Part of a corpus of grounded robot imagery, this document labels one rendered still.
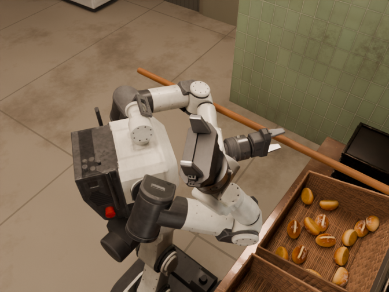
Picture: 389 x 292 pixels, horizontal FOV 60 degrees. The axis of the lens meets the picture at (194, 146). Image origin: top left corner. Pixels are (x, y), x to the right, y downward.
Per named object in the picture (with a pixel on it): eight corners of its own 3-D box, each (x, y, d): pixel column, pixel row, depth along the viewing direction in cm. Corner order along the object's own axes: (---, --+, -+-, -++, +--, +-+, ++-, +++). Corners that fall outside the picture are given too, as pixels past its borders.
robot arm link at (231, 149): (228, 149, 125) (199, 156, 123) (232, 131, 116) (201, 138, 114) (239, 174, 119) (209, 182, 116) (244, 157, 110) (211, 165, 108)
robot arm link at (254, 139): (262, 120, 118) (231, 126, 116) (274, 139, 112) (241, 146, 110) (257, 143, 128) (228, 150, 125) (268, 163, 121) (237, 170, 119)
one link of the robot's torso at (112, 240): (124, 269, 126) (116, 248, 112) (101, 248, 131) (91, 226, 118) (173, 217, 140) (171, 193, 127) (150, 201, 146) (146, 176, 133)
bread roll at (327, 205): (316, 199, 182) (317, 210, 182) (321, 201, 175) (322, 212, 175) (335, 199, 182) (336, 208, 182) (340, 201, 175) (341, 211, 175)
